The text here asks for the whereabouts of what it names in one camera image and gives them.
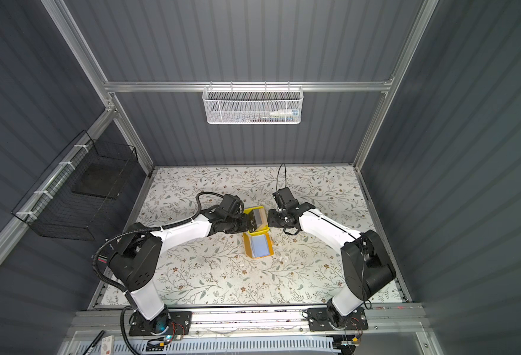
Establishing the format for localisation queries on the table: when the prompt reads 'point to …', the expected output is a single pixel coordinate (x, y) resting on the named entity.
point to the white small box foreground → (107, 345)
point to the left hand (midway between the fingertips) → (251, 224)
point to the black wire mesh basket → (75, 198)
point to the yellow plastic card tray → (254, 231)
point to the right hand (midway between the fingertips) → (274, 220)
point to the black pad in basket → (101, 179)
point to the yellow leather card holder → (258, 246)
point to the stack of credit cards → (260, 218)
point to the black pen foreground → (96, 339)
